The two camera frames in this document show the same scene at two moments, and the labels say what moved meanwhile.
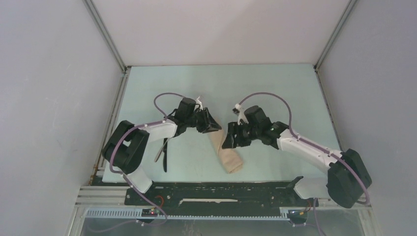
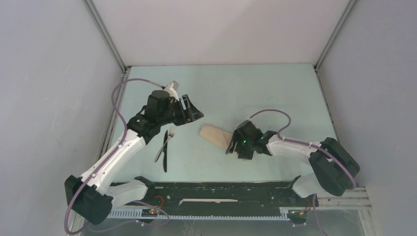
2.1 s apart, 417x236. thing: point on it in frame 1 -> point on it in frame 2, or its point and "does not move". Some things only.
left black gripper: [208, 124] -> [194, 113]
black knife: [164, 147] does not move
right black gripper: [234, 128] -> [239, 147]
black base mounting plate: [208, 194] does not move
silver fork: [160, 151] does not move
